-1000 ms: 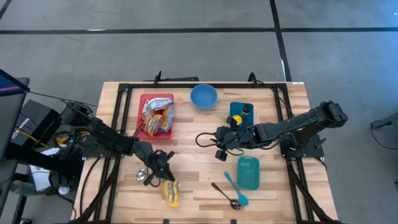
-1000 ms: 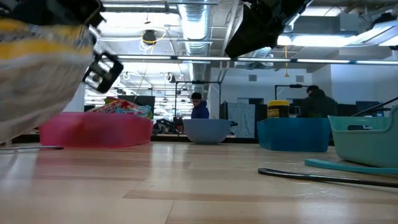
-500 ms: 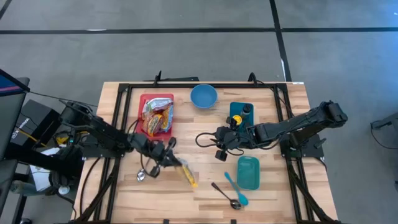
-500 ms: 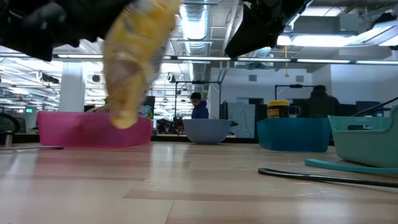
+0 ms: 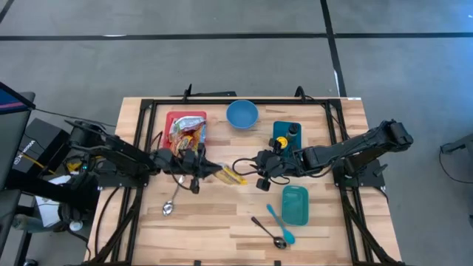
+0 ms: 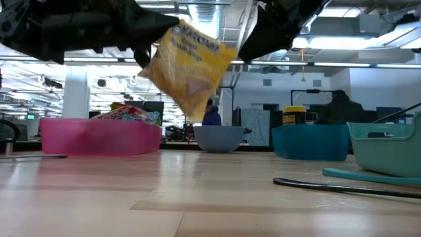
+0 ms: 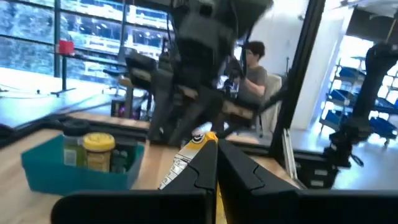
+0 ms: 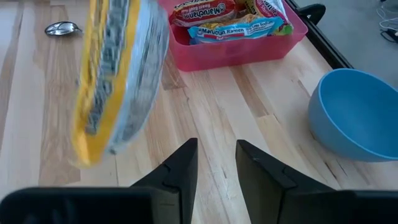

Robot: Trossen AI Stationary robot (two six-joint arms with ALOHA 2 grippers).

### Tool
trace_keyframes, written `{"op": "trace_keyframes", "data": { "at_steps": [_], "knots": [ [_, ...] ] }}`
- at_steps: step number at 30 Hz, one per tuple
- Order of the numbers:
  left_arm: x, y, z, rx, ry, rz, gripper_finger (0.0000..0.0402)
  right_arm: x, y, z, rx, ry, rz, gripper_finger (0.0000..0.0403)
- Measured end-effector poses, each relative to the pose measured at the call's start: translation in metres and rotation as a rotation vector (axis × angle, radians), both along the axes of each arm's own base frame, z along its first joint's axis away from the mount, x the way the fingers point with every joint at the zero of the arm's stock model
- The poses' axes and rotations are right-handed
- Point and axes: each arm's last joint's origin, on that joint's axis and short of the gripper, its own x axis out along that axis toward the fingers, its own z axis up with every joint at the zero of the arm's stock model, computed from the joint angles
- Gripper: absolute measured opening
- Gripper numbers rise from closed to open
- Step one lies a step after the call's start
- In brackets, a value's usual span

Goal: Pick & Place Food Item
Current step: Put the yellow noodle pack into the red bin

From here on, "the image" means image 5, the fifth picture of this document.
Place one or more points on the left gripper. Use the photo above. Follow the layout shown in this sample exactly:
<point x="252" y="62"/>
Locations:
<point x="184" y="162"/>

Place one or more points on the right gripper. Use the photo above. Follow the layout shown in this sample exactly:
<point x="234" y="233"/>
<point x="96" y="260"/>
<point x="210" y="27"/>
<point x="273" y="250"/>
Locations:
<point x="282" y="164"/>

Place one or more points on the yellow chicken ramen pack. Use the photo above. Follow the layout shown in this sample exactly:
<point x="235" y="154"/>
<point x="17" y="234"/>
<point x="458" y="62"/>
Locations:
<point x="233" y="176"/>

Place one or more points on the dark jar with yellow lid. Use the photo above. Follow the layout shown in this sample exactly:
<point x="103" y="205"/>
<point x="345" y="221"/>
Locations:
<point x="282" y="142"/>

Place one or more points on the roast beef ramen pack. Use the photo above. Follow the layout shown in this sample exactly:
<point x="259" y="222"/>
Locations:
<point x="197" y="136"/>

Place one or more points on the pink green shrimp ramen pack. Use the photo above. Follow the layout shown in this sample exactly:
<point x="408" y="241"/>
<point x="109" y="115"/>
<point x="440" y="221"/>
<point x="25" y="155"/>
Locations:
<point x="186" y="123"/>

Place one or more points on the mint green plastic bin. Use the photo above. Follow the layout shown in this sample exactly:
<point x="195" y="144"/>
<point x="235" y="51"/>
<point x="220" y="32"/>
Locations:
<point x="295" y="205"/>

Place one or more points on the turquoise plastic spoon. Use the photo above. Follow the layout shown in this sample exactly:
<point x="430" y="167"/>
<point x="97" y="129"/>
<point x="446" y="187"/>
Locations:
<point x="288" y="235"/>

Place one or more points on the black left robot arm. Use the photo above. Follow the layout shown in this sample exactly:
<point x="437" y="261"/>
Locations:
<point x="122" y="155"/>

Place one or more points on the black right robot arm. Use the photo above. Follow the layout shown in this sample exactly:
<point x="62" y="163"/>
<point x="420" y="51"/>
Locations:
<point x="351" y="146"/>

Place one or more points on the dark teal plastic bin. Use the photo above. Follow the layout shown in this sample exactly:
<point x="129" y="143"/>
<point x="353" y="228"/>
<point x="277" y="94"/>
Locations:
<point x="282" y="127"/>

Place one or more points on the blue bowl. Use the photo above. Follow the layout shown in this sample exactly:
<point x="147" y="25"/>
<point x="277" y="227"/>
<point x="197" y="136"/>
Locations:
<point x="242" y="114"/>

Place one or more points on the silver metal spoon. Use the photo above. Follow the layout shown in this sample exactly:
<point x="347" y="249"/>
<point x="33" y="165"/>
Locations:
<point x="168" y="208"/>

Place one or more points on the red translucent plastic bin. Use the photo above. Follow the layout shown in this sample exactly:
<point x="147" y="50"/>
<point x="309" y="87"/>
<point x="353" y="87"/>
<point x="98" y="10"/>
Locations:
<point x="169" y="127"/>

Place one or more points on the black table clamp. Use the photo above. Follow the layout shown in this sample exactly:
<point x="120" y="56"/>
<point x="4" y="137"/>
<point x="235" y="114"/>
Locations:
<point x="197" y="263"/>
<point x="278" y="263"/>

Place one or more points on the white tag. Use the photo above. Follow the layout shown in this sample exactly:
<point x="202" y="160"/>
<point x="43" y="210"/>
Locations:
<point x="354" y="98"/>

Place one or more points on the white round cap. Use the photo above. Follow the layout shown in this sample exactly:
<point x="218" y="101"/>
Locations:
<point x="76" y="226"/>

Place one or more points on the black cardboard box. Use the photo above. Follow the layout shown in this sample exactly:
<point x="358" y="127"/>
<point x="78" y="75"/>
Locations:
<point x="44" y="144"/>

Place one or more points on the white paper sheet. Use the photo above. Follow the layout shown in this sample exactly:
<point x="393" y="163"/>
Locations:
<point x="48" y="214"/>

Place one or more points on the teal bag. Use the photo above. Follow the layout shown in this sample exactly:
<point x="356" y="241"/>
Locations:
<point x="27" y="223"/>

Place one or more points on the grey stand leg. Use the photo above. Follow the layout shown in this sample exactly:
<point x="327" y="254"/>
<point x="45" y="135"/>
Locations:
<point x="462" y="142"/>

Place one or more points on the computer monitor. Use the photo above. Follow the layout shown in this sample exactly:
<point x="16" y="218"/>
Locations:
<point x="11" y="129"/>

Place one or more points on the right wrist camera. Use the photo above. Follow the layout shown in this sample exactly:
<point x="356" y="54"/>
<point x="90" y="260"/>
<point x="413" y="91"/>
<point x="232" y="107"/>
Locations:
<point x="263" y="184"/>

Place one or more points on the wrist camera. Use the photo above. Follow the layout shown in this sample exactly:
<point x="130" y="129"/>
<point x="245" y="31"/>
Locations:
<point x="263" y="184"/>
<point x="194" y="186"/>

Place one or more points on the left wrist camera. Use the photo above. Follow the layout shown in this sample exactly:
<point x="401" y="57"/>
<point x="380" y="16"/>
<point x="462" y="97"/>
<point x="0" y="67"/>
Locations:
<point x="194" y="186"/>

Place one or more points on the black metal table frame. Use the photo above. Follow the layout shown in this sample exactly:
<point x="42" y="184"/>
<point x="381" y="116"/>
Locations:
<point x="214" y="101"/>

